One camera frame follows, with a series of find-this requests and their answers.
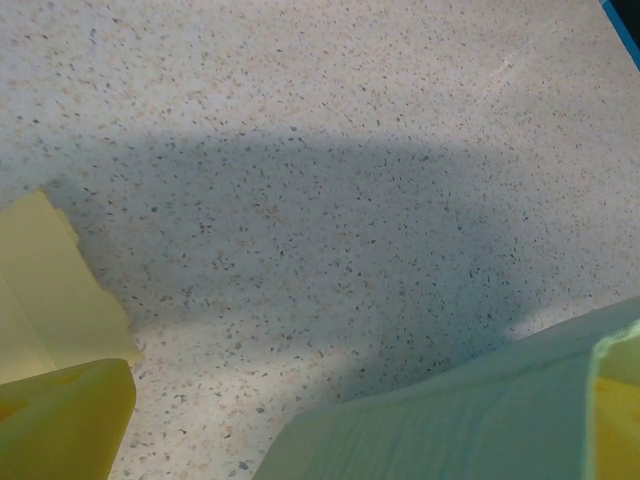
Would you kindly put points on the yellow paper box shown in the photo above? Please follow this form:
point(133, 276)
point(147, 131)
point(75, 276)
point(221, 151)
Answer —
point(40, 280)

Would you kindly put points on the light green paper box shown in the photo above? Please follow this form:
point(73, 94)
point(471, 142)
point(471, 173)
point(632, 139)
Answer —
point(425, 425)

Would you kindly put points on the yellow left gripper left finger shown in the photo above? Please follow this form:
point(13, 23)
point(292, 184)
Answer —
point(60, 425)

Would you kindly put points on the blue table edge strip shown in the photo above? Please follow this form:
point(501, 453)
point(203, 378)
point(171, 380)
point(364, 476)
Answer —
point(627, 25)

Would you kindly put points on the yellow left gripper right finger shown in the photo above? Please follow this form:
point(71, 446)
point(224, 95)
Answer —
point(620, 435)

